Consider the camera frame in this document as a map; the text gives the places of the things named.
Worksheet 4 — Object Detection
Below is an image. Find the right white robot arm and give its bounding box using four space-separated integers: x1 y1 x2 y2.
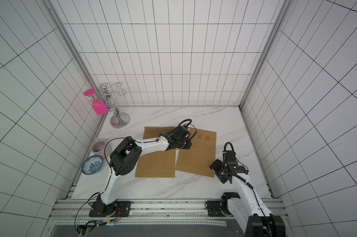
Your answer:
205 142 286 237

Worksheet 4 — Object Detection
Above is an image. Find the pale purple ceramic cup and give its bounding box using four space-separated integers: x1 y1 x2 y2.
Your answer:
90 138 107 158

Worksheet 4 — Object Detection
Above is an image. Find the kraft file bag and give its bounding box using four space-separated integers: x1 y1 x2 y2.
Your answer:
135 127 176 178
176 129 217 178

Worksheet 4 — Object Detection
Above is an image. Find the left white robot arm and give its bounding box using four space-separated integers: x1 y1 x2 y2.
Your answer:
81 119 196 218

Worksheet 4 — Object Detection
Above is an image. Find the silver metal glass rack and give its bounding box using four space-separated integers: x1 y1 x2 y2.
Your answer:
100 83 130 129

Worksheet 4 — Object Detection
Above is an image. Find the blue patterned ceramic bowl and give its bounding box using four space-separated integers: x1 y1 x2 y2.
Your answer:
81 155 103 175

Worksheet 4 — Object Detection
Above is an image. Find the pink plastic wine glass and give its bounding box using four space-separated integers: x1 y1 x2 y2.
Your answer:
83 89 108 116

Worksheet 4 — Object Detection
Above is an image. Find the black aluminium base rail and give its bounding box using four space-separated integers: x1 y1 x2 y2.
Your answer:
51 199 289 226

